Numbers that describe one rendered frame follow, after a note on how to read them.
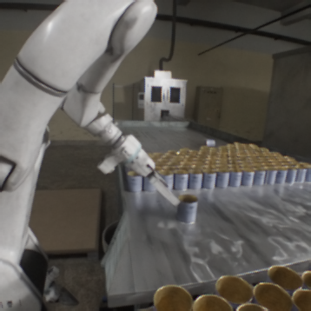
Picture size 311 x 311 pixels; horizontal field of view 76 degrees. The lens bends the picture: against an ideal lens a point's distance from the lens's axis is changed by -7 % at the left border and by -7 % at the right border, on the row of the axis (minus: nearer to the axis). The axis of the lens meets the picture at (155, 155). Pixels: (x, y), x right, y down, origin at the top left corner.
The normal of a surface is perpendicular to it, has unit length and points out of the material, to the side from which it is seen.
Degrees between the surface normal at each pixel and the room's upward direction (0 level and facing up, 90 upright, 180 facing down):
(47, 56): 94
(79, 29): 84
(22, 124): 110
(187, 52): 90
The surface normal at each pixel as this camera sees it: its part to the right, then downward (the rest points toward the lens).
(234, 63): 0.20, 0.26
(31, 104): 0.40, 0.63
